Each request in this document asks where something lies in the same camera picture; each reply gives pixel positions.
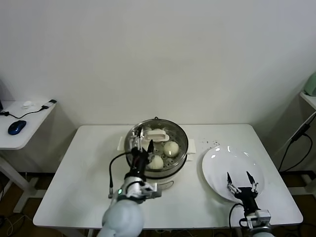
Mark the large white plate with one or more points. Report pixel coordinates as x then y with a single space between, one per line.
217 165

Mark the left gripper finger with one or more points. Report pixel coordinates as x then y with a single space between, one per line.
137 142
151 147

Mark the white steamer pot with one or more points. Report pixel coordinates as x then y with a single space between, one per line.
168 181

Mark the white steamed baozi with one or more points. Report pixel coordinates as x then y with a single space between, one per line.
158 163
171 148
158 130

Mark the round glass pot lid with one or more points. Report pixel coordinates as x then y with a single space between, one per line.
158 136

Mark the pale green appliance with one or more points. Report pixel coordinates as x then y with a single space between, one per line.
311 84

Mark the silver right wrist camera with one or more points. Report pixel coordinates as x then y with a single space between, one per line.
261 216

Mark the white side desk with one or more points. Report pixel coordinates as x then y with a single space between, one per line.
24 138

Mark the blue computer mouse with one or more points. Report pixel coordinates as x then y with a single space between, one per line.
16 127

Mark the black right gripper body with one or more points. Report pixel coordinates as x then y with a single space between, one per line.
248 196

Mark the stainless steel steamer basket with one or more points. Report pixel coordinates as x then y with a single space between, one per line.
170 171

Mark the white shelf board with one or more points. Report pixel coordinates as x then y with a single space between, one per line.
309 98

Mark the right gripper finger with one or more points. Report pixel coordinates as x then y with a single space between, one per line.
254 187
233 189

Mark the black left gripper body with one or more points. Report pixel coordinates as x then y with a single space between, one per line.
139 160

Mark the light blue left robot arm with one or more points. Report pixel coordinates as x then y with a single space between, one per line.
123 217

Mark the crumpled white tissue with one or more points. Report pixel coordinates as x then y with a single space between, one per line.
28 105

